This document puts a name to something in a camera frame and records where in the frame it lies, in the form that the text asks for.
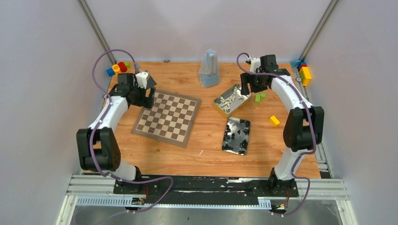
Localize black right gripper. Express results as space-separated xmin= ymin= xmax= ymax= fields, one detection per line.
xmin=240 ymin=70 xmax=267 ymax=96

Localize wooden chess board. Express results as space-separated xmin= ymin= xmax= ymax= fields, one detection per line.
xmin=131 ymin=89 xmax=201 ymax=148

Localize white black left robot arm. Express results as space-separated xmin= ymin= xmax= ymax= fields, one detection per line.
xmin=76 ymin=71 xmax=157 ymax=194

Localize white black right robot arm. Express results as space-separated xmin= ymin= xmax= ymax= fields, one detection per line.
xmin=240 ymin=53 xmax=324 ymax=196

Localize gold tin with white pieces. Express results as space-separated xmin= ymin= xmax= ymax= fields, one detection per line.
xmin=212 ymin=83 xmax=252 ymax=119

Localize silver tin lid black pieces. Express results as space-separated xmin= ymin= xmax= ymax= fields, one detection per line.
xmin=222 ymin=117 xmax=251 ymax=156

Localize dark grey lego plate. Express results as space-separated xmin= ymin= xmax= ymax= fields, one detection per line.
xmin=146 ymin=72 xmax=157 ymax=89

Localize green toy block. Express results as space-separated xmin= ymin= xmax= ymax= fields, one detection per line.
xmin=254 ymin=93 xmax=266 ymax=104

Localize blue metronome in plastic bag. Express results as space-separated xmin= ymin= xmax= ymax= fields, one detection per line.
xmin=198 ymin=49 xmax=221 ymax=88

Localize red round toy block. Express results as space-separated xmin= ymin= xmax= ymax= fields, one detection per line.
xmin=117 ymin=62 xmax=128 ymax=73

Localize yellow round toy block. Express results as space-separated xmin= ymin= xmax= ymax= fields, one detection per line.
xmin=112 ymin=64 xmax=121 ymax=75

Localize blue toy block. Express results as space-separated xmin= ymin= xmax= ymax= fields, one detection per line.
xmin=106 ymin=68 xmax=115 ymax=77

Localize stacked colourful blocks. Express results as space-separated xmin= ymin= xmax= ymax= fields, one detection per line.
xmin=290 ymin=60 xmax=312 ymax=86

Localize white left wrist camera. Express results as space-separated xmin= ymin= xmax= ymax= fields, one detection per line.
xmin=136 ymin=71 xmax=150 ymax=89

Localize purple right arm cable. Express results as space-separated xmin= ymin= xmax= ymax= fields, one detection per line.
xmin=236 ymin=52 xmax=318 ymax=217

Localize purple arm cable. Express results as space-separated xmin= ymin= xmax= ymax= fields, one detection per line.
xmin=236 ymin=52 xmax=318 ymax=217
xmin=89 ymin=49 xmax=174 ymax=213

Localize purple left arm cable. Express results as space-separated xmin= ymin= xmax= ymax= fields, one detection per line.
xmin=89 ymin=49 xmax=174 ymax=213

